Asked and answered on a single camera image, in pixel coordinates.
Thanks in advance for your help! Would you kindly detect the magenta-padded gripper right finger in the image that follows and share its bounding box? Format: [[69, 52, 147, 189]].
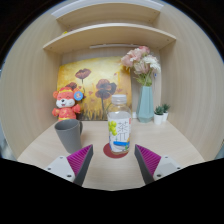
[[133, 144, 184, 186]]

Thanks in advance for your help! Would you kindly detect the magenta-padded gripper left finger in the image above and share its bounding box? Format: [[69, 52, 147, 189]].
[[44, 144, 94, 187]]

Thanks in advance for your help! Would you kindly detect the clear plastic drink bottle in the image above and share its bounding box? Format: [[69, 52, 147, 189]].
[[106, 94, 132, 156]]

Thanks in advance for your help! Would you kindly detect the grey mug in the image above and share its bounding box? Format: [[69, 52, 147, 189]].
[[54, 118, 84, 154]]

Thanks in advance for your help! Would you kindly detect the flat round red coaster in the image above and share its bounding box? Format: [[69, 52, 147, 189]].
[[102, 142, 130, 159]]

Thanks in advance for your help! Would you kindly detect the small potted succulent plant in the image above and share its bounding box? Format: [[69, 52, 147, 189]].
[[153, 105, 165, 126], [161, 103, 171, 123]]

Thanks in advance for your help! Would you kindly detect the teal vase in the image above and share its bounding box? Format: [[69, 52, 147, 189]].
[[136, 85, 155, 123]]

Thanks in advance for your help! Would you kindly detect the red orange plush toy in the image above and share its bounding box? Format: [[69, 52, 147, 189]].
[[51, 86, 84, 122]]

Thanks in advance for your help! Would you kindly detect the yellow poppy flower painting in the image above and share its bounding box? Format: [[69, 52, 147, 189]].
[[56, 56, 133, 122]]

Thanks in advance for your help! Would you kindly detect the pink white flower bouquet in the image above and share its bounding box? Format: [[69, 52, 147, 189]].
[[120, 45, 162, 87]]

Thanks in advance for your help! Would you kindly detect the light wood shelf unit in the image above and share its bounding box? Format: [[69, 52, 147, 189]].
[[42, 2, 177, 55]]

